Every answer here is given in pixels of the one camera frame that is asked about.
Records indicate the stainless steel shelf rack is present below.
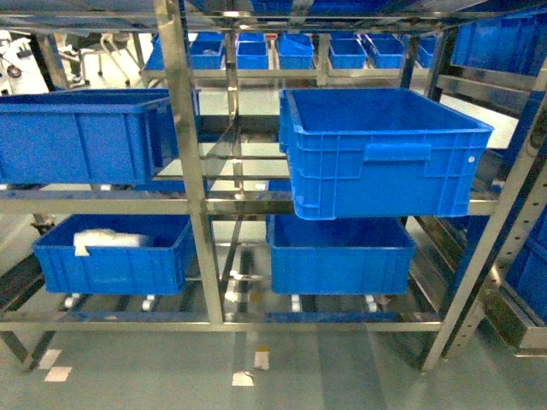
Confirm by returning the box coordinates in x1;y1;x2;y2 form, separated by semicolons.
1;1;546;371

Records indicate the large blue shelf crate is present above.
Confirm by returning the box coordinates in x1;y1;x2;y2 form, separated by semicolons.
279;88;493;220

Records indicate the blue crate lower right shelf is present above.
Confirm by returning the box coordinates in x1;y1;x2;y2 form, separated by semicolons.
267;214;416;296

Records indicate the blue crate shelf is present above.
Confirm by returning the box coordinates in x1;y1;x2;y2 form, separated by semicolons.
32;214;196;296
267;214;416;296
1;89;179;185

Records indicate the blue crate lower left shelf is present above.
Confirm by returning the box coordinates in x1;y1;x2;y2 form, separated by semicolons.
32;214;196;296

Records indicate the blue crate upper left shelf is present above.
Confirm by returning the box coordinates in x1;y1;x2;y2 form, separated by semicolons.
1;89;179;185

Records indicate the white foam piece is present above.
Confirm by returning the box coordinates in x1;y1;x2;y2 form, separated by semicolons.
73;229;154;257

